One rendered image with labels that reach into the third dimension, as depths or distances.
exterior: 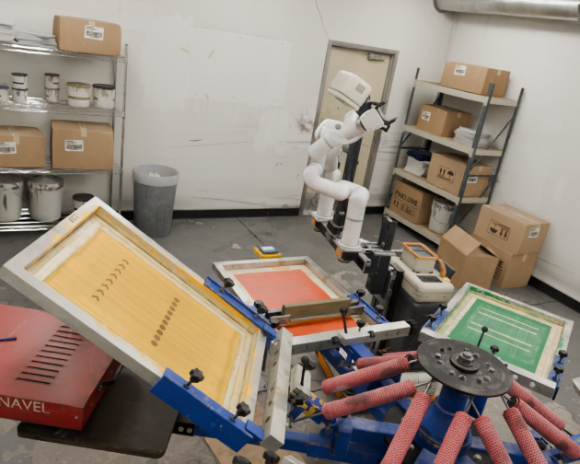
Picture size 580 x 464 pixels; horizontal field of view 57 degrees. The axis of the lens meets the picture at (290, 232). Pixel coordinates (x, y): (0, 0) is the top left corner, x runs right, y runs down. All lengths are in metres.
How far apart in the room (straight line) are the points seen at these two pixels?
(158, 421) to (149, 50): 4.28
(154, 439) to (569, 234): 5.00
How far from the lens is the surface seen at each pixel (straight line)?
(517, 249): 5.91
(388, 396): 1.74
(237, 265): 2.87
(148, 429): 1.87
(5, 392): 1.80
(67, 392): 1.77
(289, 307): 2.38
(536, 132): 6.36
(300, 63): 6.24
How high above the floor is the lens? 2.21
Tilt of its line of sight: 21 degrees down
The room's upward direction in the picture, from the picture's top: 10 degrees clockwise
